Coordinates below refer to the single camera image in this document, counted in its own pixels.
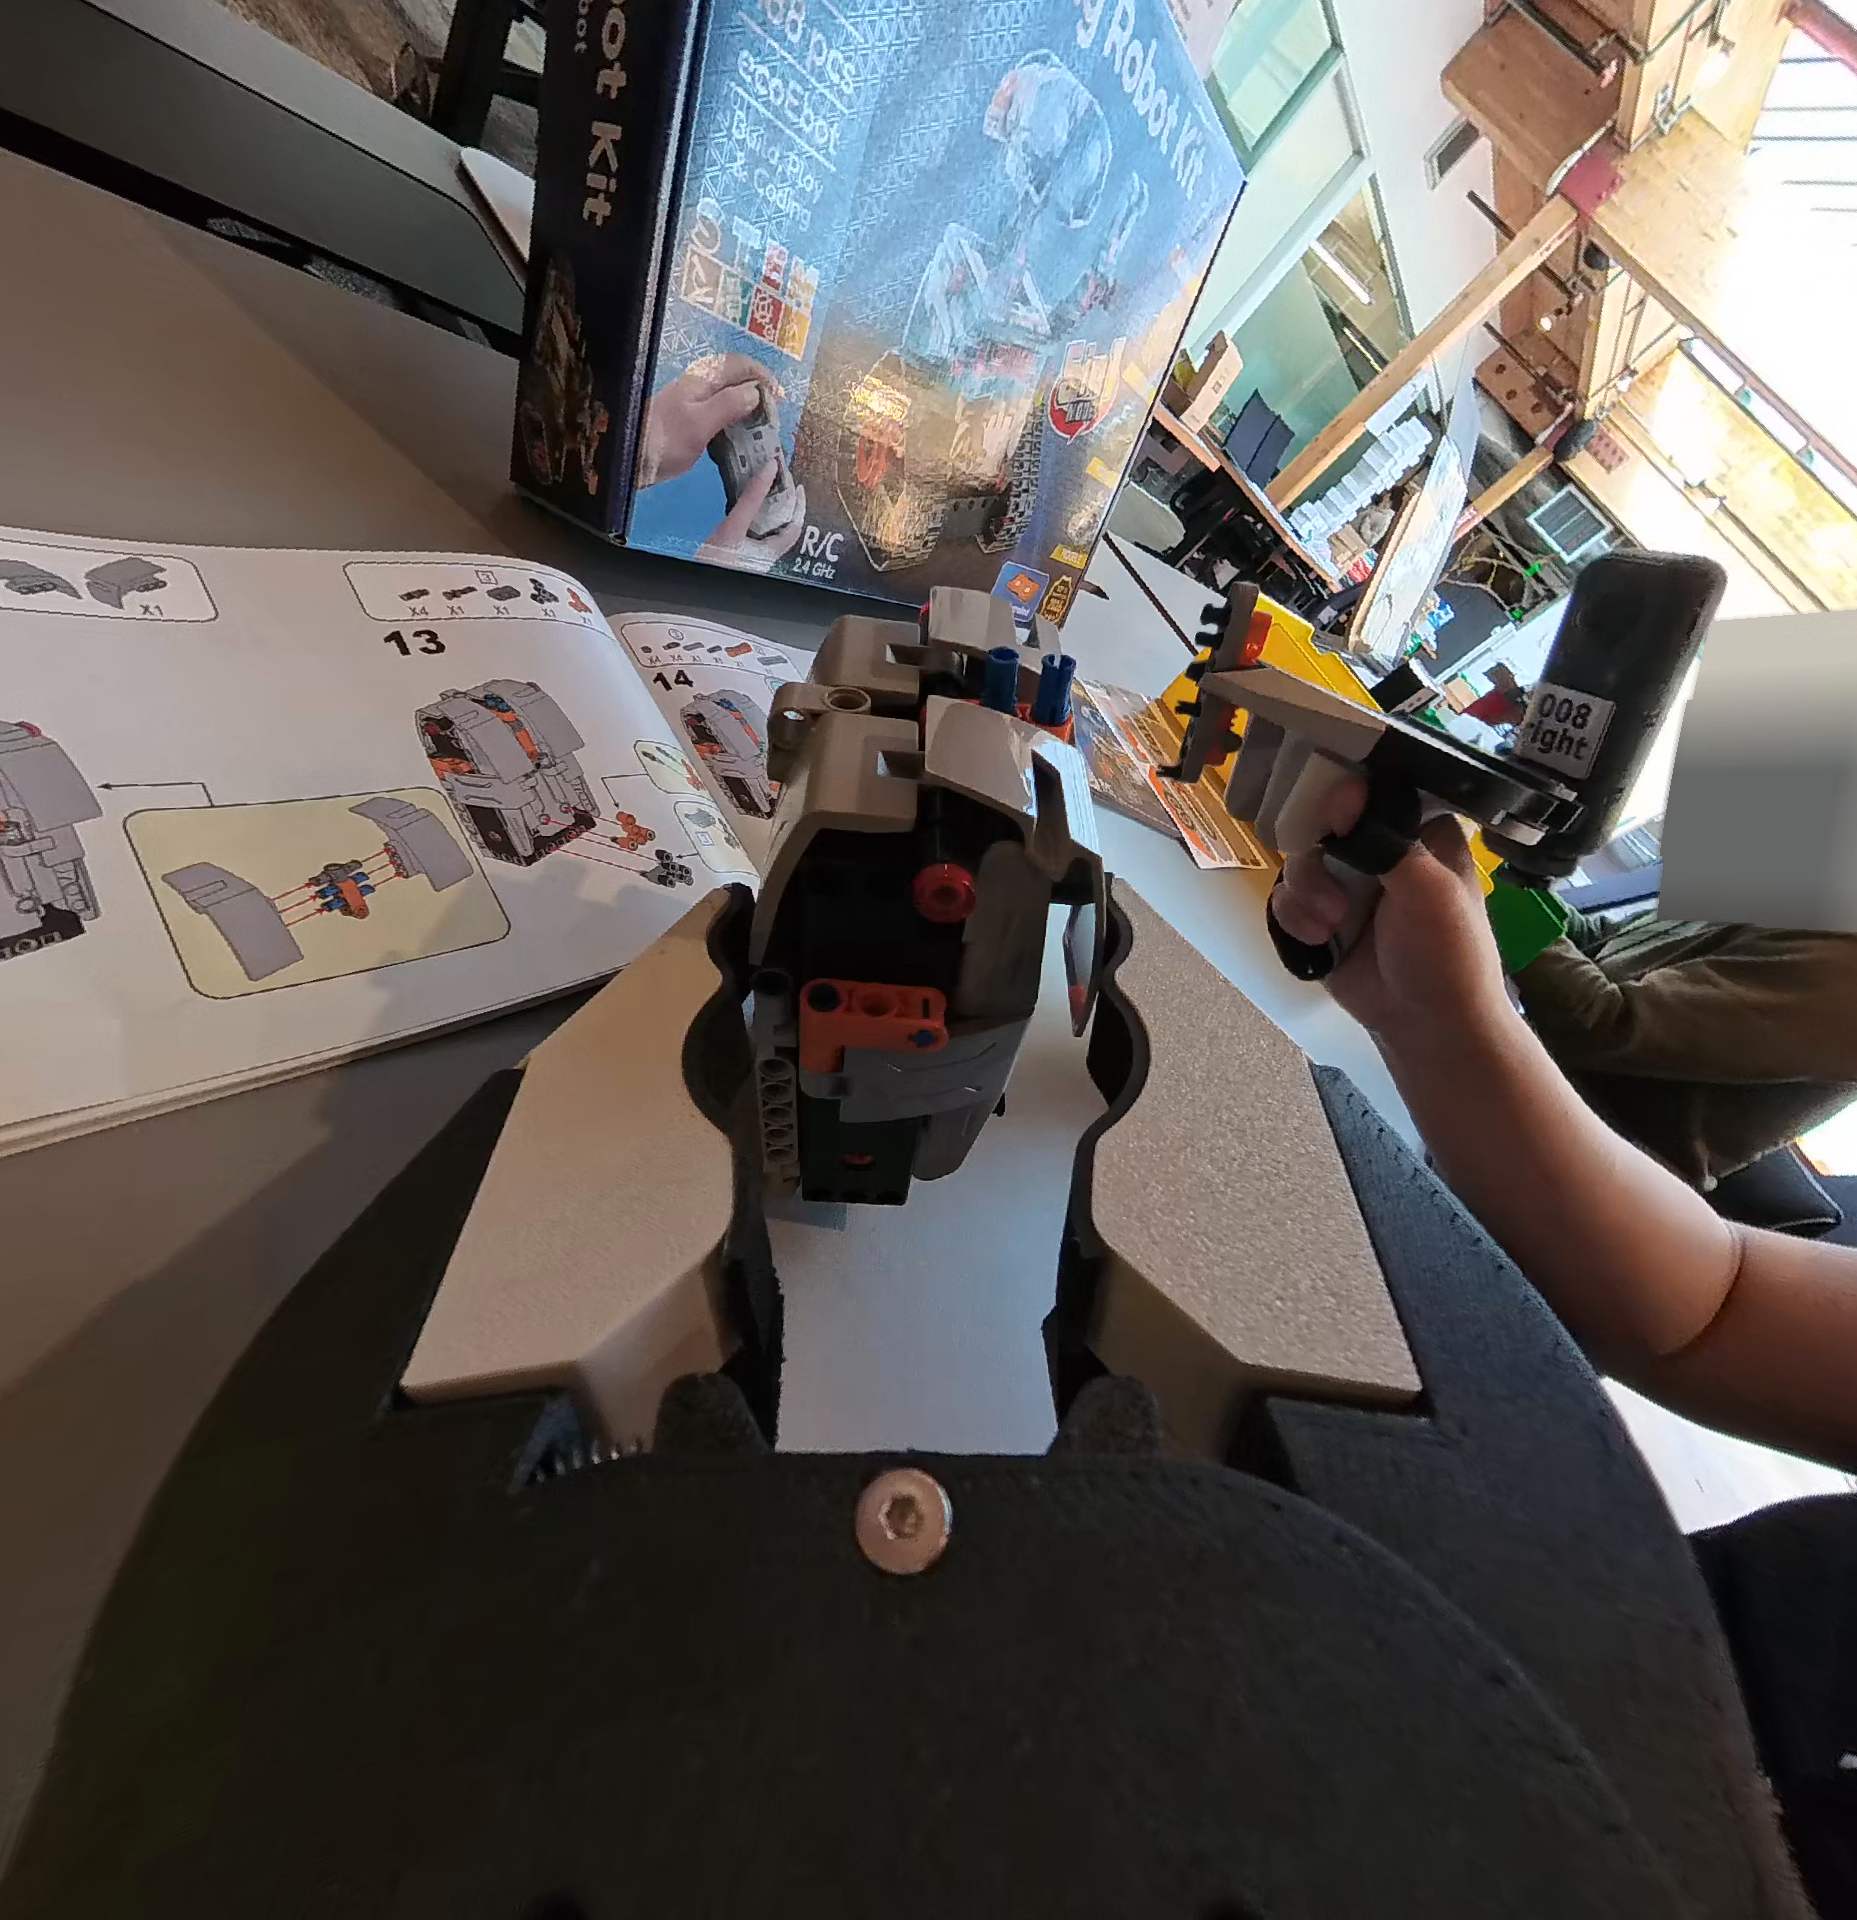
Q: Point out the green plastic object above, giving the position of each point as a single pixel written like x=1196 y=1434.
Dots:
x=1521 y=924

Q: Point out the blue robot kit box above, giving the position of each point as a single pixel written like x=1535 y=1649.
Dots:
x=897 y=301

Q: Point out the orange printed leaflet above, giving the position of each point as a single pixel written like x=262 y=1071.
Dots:
x=1192 y=832

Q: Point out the grey desk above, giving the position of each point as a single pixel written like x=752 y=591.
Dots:
x=194 y=421

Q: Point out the person's right hand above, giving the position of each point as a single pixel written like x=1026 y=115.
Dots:
x=1432 y=932

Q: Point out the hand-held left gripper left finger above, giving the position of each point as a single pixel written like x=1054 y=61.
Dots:
x=600 y=1200

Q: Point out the white instruction booklet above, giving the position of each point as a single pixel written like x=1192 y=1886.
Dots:
x=267 y=975

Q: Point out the grey toy brick robot model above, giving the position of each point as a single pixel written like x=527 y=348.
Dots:
x=869 y=810

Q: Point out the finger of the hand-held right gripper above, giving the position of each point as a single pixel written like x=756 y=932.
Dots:
x=1304 y=722

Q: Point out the person's right forearm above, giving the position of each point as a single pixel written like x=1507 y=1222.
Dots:
x=1588 y=1200

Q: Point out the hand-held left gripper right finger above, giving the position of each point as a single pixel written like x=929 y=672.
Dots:
x=1244 y=1200

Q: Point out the black orange toy brick piece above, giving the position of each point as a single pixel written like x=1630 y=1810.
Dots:
x=1213 y=737

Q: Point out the grey side table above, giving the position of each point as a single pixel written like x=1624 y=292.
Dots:
x=267 y=136

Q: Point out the yellow plastic bin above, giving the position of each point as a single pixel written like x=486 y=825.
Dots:
x=1304 y=638

